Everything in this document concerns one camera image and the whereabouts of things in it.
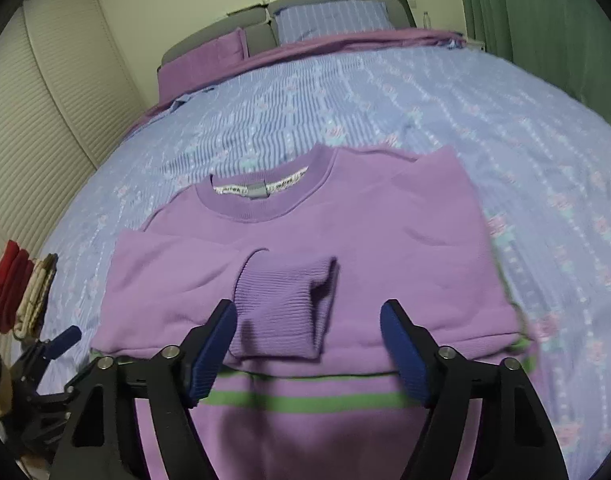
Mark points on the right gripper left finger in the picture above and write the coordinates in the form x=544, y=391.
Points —
x=204, y=350

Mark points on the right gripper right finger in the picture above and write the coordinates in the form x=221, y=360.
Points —
x=412, y=350

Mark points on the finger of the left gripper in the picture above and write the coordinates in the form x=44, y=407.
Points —
x=62, y=339

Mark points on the purple sweatshirt green stripes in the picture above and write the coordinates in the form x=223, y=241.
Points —
x=308, y=252

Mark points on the folded beige striped garment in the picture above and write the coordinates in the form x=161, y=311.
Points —
x=35, y=298

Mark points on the folded red garment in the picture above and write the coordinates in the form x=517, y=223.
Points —
x=16, y=268

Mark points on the white louvered closet door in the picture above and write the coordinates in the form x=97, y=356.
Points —
x=66, y=101

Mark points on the purple pillow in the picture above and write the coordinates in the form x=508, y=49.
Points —
x=202, y=64

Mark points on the white bedside table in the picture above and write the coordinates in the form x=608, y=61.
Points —
x=475, y=45

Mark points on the purple folded blanket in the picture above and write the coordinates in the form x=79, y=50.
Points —
x=355, y=42

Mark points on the grey padded headboard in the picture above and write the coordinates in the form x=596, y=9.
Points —
x=266, y=26

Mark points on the blue striped pillow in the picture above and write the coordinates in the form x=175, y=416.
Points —
x=316, y=20

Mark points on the green curtain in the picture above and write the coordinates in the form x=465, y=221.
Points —
x=564, y=42

